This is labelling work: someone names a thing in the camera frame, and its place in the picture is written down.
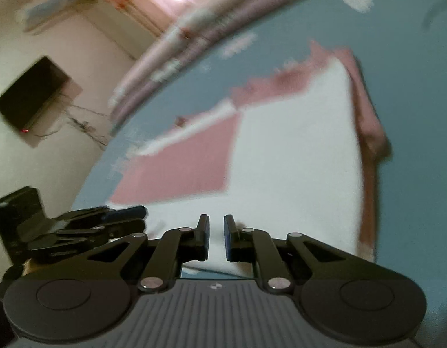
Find pink and white sweater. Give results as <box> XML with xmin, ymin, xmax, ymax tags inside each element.
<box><xmin>109</xmin><ymin>41</ymin><xmax>392</xmax><ymax>263</ymax></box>

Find folded floral quilt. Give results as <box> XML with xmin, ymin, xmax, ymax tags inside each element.
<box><xmin>109</xmin><ymin>0</ymin><xmax>329</xmax><ymax>135</ymax></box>

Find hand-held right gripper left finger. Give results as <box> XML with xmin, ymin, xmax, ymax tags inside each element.
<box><xmin>86</xmin><ymin>214</ymin><xmax>211</xmax><ymax>293</ymax></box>

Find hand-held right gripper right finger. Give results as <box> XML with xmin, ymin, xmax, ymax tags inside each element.
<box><xmin>222</xmin><ymin>215</ymin><xmax>346</xmax><ymax>293</ymax></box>

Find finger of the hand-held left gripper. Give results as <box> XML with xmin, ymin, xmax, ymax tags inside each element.
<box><xmin>28</xmin><ymin>219</ymin><xmax>148</xmax><ymax>262</ymax></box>
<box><xmin>59</xmin><ymin>205</ymin><xmax>149</xmax><ymax>225</ymax></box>

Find wall television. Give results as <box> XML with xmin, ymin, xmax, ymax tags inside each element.
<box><xmin>0</xmin><ymin>56</ymin><xmax>83</xmax><ymax>135</ymax></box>

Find white air conditioner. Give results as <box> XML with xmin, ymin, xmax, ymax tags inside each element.
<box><xmin>17</xmin><ymin>0</ymin><xmax>98</xmax><ymax>34</ymax></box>

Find black television cables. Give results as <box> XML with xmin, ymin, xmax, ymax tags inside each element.
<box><xmin>35</xmin><ymin>94</ymin><xmax>113</xmax><ymax>149</ymax></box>

